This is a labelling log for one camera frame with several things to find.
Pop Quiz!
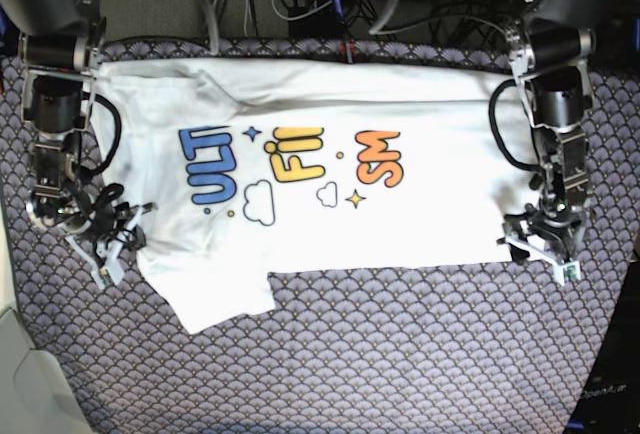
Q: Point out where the red black table clamp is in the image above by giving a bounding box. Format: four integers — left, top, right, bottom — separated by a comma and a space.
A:
338, 40, 355, 65

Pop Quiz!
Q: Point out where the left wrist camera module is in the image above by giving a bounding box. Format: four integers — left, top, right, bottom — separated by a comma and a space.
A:
556, 261, 582, 286

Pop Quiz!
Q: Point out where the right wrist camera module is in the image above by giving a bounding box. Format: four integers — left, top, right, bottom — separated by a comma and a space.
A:
96, 268, 115, 290

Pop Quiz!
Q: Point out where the white printed T-shirt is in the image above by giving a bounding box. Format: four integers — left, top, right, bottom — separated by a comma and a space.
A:
96, 58, 538, 334

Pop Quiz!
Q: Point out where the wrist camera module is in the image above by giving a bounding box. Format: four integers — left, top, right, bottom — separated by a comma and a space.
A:
96, 268, 115, 290
556, 261, 582, 286

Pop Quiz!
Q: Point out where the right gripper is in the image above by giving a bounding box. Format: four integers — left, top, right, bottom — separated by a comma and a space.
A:
27, 183, 157, 285

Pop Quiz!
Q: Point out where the patterned grey fan tablecloth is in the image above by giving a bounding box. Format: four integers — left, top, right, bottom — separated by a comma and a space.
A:
1, 58, 639, 433

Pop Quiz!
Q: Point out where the black cable bundle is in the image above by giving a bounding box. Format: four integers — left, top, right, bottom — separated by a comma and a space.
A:
284, 0, 516, 48

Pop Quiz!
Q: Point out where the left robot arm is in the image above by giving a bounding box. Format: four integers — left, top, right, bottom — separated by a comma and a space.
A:
113, 0, 615, 283

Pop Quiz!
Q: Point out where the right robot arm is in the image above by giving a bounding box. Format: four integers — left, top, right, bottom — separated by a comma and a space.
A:
1, 0, 154, 289

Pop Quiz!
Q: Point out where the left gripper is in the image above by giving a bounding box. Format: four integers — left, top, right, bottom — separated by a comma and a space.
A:
496, 201, 592, 284

